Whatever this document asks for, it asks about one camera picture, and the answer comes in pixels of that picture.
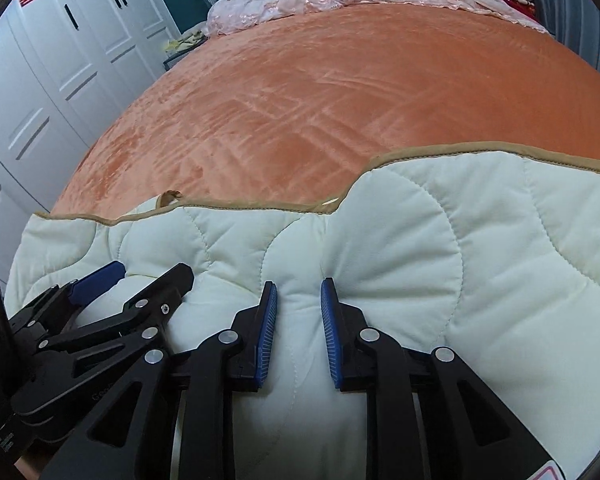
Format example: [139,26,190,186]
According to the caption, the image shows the cream quilted jacket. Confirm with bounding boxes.
[5,144,600,479]

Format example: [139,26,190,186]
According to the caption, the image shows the orange plush bed blanket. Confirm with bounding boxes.
[54,3,600,219]

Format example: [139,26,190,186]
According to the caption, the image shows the beige cloth on nightstand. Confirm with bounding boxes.
[164,30,207,55]

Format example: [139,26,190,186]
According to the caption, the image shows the white wardrobe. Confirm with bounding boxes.
[0,0,178,283]

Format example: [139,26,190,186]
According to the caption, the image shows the blue nightstand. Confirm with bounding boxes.
[162,36,208,72]

